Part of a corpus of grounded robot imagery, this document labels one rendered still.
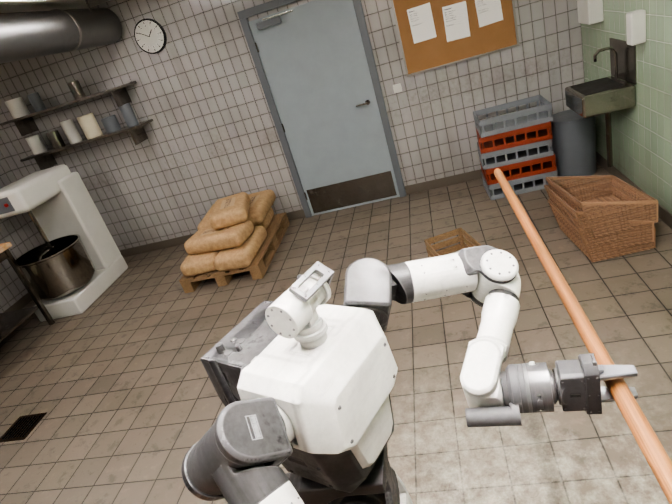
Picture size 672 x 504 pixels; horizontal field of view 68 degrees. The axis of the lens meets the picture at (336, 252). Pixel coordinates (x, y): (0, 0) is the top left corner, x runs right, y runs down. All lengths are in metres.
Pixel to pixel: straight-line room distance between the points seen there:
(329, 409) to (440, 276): 0.40
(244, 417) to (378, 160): 4.61
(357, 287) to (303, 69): 4.26
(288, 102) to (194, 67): 1.00
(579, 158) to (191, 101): 3.79
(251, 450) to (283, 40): 4.64
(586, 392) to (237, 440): 0.60
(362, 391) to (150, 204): 5.42
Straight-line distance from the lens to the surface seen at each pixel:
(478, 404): 0.99
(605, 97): 4.19
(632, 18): 3.97
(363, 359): 0.88
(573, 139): 4.85
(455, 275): 1.08
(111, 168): 6.22
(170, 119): 5.71
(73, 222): 5.85
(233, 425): 0.78
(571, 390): 0.99
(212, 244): 4.64
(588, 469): 2.44
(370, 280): 1.02
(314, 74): 5.13
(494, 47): 5.12
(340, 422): 0.85
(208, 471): 0.83
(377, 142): 5.20
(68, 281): 5.52
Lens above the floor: 1.90
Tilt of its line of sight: 25 degrees down
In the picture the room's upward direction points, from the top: 18 degrees counter-clockwise
